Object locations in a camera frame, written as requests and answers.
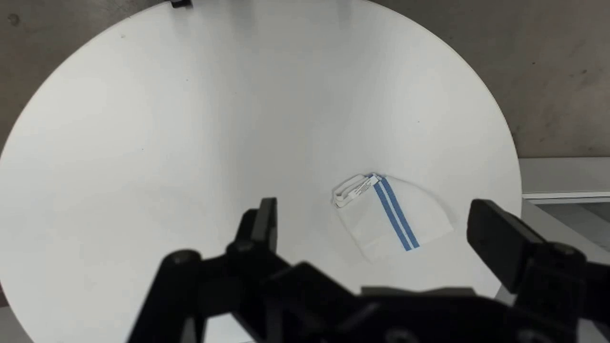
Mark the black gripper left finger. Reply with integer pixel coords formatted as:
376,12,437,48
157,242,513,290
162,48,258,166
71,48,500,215
229,198,279,254

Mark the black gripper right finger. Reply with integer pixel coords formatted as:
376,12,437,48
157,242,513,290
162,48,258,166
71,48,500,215
467,198,549,299

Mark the white towel with blue stripes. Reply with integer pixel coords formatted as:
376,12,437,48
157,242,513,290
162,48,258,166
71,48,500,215
332,174,454,261

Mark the white round table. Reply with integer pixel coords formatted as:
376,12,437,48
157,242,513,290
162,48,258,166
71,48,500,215
0,0,521,343

